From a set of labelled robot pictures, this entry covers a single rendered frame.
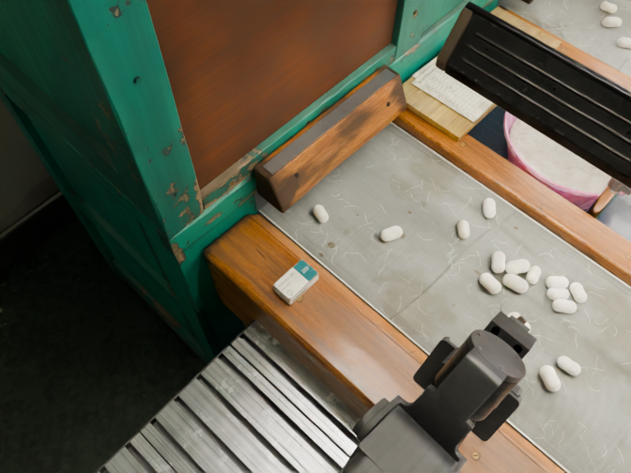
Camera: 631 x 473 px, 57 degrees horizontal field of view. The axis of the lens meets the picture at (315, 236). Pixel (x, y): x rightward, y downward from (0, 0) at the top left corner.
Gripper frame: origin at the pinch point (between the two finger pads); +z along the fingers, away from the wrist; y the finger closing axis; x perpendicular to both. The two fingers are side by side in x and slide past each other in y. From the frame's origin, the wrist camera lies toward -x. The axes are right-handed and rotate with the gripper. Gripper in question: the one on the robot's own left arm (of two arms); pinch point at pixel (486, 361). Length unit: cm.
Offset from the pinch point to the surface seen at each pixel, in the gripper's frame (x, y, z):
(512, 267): -4.8, 5.8, 21.1
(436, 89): -19, 36, 35
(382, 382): 12.2, 8.5, -0.1
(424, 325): 6.7, 9.8, 10.4
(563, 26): -39, 30, 65
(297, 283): 9.6, 26.5, 0.0
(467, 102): -20, 30, 36
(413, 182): -5.4, 27.3, 24.9
